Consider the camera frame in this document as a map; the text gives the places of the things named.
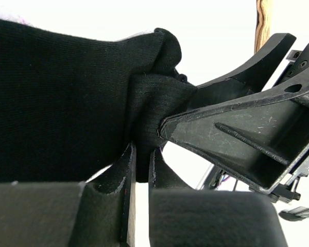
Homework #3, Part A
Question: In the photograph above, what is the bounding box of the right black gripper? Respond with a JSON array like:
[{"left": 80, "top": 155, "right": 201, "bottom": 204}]
[{"left": 188, "top": 33, "right": 309, "bottom": 221}]

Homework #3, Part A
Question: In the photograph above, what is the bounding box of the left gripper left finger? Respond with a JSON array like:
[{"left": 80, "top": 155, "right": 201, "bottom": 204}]
[{"left": 77, "top": 143, "right": 136, "bottom": 246}]

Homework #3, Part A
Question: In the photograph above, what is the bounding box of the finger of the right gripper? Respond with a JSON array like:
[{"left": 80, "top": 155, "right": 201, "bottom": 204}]
[{"left": 159, "top": 82, "right": 309, "bottom": 195}]

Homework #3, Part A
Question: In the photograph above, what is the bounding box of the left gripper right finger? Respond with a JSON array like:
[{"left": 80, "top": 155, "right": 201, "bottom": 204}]
[{"left": 148, "top": 148, "right": 194, "bottom": 192}]

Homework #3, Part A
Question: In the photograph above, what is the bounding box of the black sock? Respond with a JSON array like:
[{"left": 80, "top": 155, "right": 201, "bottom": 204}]
[{"left": 0, "top": 20, "right": 197, "bottom": 183}]

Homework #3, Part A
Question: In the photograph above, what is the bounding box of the brown sock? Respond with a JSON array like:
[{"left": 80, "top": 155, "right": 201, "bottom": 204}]
[{"left": 254, "top": 0, "right": 273, "bottom": 53}]

